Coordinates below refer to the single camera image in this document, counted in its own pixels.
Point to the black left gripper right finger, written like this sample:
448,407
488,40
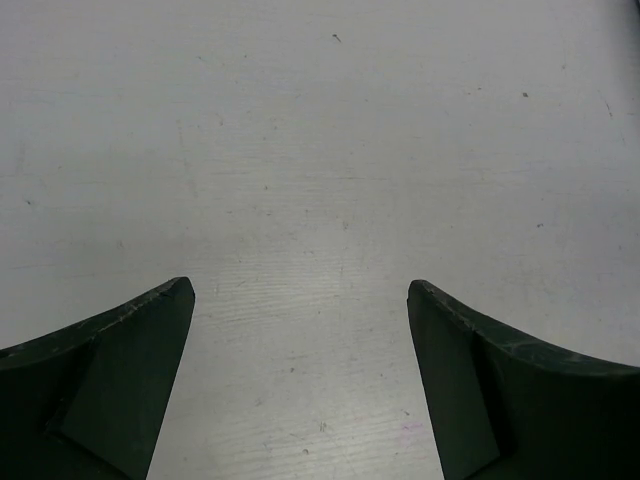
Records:
506,405

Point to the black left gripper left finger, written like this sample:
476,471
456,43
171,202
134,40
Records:
88,401

